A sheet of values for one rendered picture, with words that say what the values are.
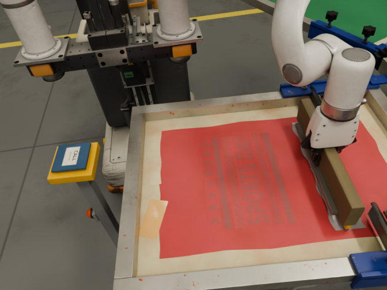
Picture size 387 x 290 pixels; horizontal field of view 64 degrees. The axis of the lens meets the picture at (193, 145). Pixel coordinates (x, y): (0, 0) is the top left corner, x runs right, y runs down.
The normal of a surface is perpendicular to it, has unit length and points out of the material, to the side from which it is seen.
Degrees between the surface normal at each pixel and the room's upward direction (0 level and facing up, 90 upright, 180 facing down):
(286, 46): 84
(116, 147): 0
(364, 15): 0
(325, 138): 90
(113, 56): 90
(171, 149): 0
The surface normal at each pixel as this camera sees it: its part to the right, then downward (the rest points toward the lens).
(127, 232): -0.08, -0.67
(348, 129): 0.14, 0.71
